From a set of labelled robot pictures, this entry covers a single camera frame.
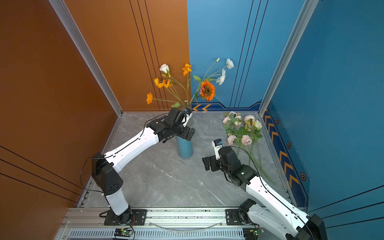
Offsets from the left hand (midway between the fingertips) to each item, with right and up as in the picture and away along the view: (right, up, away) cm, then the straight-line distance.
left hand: (188, 127), depth 82 cm
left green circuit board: (-31, -50, -11) cm, 60 cm away
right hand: (+11, -16, -4) cm, 20 cm away
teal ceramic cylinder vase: (-2, -12, +4) cm, 13 cm away
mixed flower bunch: (+38, -4, +23) cm, 45 cm away
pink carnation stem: (+38, -9, +17) cm, 43 cm away
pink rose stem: (+27, -8, +16) cm, 33 cm away
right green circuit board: (+34, -49, -13) cm, 61 cm away
